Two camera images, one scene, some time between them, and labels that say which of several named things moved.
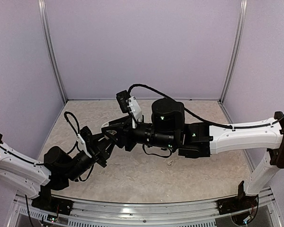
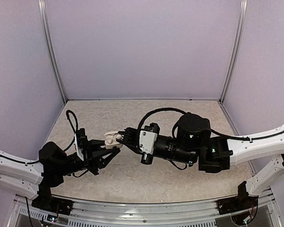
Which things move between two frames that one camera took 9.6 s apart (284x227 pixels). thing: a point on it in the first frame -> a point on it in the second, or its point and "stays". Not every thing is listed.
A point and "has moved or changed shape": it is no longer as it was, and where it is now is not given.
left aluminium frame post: [52, 56] stays
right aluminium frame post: [237, 49] stays
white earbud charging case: [105, 125] has moved or changed shape
